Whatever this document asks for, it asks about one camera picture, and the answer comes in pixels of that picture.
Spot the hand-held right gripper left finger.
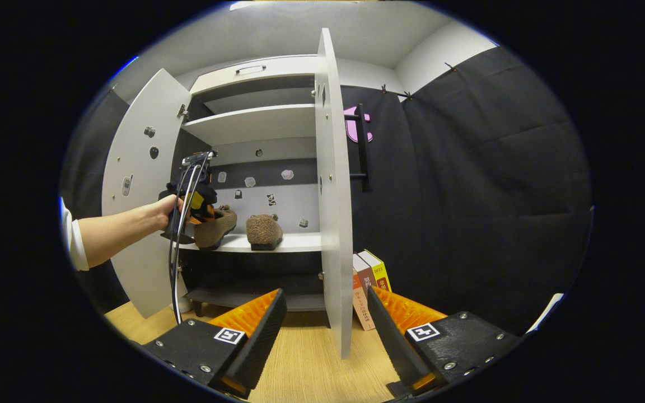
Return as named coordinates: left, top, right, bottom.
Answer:
left=142, top=288, right=288, bottom=399

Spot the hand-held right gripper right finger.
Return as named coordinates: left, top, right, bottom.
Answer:
left=367, top=286, right=525, bottom=398

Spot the brown fuzzy shoe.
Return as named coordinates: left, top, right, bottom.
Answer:
left=194, top=205, right=238, bottom=250
left=245, top=213, right=284, bottom=251

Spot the white shoe cabinet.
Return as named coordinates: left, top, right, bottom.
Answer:
left=174, top=54, right=329, bottom=328

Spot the white cabinet door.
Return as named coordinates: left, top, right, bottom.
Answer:
left=314, top=28, right=373, bottom=360
left=101, top=68, right=193, bottom=320

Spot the white cabinet drawer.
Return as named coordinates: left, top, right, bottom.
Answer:
left=190, top=54, right=319, bottom=96

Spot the orange and white book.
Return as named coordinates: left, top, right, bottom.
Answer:
left=352, top=268, right=376, bottom=332

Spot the yellow book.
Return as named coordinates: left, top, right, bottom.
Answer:
left=363, top=249, right=392, bottom=293

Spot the brown book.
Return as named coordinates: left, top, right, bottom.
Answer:
left=353, top=253, right=379, bottom=292

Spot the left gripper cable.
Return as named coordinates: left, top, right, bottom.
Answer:
left=169, top=154, right=214, bottom=325

